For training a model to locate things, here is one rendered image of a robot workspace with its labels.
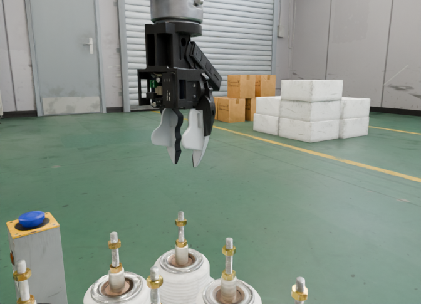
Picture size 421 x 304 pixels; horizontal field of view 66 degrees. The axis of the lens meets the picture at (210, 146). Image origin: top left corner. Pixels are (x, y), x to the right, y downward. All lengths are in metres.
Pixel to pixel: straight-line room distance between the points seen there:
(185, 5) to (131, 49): 5.20
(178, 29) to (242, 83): 3.74
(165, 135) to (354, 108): 2.96
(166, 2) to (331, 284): 0.84
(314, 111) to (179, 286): 2.56
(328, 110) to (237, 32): 3.80
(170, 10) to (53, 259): 0.45
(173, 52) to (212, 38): 5.82
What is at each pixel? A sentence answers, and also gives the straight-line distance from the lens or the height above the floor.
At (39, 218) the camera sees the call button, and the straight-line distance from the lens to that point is 0.63.
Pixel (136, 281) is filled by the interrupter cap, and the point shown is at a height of 0.25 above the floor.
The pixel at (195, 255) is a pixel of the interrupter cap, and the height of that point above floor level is 0.25.
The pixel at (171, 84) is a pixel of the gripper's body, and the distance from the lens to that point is 0.45.
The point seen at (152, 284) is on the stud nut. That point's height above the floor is 0.33.
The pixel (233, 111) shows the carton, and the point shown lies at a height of 0.14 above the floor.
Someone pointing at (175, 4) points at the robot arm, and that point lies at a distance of 0.47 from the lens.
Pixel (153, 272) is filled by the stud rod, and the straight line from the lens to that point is 0.40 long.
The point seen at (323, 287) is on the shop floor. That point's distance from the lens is 1.01.
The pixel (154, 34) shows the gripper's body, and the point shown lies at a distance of 0.46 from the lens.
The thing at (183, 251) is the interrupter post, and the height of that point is 0.27.
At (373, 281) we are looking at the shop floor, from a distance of 1.09.
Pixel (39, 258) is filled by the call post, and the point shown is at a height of 0.26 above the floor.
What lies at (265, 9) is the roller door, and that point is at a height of 1.90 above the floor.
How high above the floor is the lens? 0.56
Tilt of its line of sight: 12 degrees down
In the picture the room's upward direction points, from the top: straight up
